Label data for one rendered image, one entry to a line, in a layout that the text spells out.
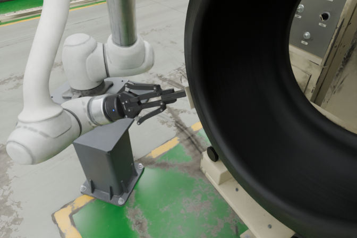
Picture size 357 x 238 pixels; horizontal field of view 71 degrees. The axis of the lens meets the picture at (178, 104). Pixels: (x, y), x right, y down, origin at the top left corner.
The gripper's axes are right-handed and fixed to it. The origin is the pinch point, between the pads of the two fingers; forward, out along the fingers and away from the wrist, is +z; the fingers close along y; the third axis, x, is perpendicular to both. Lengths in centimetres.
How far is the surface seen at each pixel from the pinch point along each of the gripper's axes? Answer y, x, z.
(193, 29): -14.2, 9.2, 11.8
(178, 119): 46, -127, -57
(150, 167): 62, -77, -66
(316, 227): 21.0, 23.3, 27.1
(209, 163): 21.6, -1.4, 3.7
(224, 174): 24.7, -0.1, 7.7
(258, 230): 36.2, 7.5, 14.9
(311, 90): 23, -63, 39
